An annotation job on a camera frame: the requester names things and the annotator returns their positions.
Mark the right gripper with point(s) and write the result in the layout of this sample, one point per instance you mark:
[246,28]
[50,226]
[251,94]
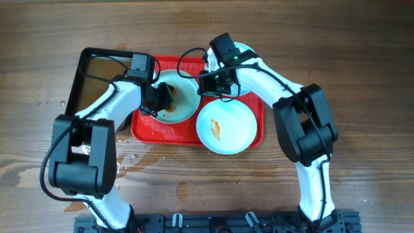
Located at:
[206,87]

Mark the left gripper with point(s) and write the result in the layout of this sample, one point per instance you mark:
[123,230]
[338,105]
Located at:
[167,97]

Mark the white plate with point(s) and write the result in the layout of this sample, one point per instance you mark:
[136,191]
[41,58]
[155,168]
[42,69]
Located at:
[185,100]
[225,83]
[226,126]

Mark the orange green sponge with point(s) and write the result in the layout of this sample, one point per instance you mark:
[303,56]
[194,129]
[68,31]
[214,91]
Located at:
[172,90]

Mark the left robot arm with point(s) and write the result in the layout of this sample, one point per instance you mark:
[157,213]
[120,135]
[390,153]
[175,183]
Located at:
[81,162]

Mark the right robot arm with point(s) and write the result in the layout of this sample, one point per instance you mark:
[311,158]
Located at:
[305,128]

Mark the red plastic tray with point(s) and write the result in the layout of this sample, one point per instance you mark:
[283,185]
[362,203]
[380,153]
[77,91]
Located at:
[149,130]

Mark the black water tray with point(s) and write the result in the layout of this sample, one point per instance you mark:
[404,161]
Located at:
[79,79]

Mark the white plate top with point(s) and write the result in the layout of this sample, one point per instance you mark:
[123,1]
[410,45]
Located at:
[225,83]

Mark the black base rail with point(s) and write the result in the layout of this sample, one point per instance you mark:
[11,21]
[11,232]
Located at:
[278,222]

